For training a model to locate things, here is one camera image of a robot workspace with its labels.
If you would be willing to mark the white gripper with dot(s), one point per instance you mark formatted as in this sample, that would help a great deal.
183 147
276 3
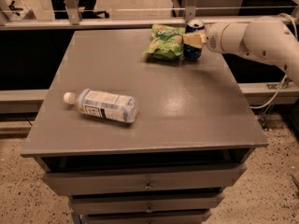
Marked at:
214 39

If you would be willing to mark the blue pepsi can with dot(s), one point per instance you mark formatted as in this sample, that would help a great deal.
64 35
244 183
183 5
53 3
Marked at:
189 52

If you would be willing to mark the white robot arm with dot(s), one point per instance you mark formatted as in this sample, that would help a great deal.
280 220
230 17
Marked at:
264 40

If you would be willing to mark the green rice chip bag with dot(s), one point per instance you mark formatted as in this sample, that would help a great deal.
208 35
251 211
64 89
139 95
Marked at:
166 43

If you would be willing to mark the clear plastic water bottle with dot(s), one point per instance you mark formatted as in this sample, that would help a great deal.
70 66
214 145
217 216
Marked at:
104 105

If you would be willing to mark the grey drawer cabinet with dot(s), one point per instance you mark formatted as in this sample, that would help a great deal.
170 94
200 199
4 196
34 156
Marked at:
189 113

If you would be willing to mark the top grey drawer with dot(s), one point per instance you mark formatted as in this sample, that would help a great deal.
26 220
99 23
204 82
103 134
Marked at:
138 180

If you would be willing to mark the grey drawer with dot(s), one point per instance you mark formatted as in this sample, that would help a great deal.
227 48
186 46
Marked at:
147 203
138 180
170 217

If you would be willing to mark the bottom grey drawer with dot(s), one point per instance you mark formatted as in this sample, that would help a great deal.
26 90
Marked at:
170 217

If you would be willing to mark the middle grey drawer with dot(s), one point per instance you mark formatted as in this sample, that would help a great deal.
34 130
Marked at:
147 203

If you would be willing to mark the grey metal rail frame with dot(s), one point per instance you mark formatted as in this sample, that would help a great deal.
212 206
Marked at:
7 25

